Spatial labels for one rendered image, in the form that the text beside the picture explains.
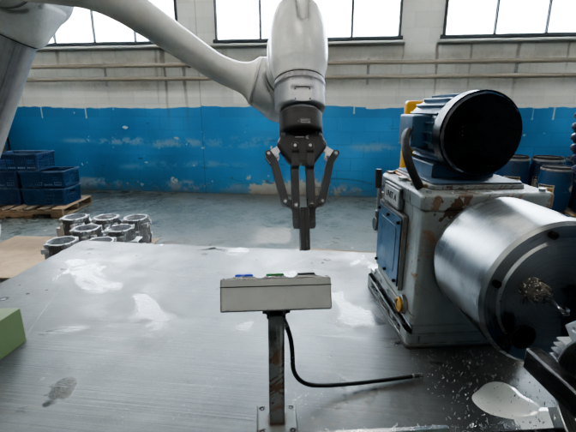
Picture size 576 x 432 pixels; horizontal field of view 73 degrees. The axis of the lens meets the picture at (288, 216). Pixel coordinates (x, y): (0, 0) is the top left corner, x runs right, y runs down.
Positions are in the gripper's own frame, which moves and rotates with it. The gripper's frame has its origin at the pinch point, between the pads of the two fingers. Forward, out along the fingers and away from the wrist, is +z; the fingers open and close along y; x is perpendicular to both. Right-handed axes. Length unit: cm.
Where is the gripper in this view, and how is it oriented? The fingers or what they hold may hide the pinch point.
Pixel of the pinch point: (303, 229)
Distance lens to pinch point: 64.6
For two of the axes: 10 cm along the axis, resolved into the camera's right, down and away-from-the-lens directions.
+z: 0.3, 9.9, -1.6
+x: -0.6, 1.6, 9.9
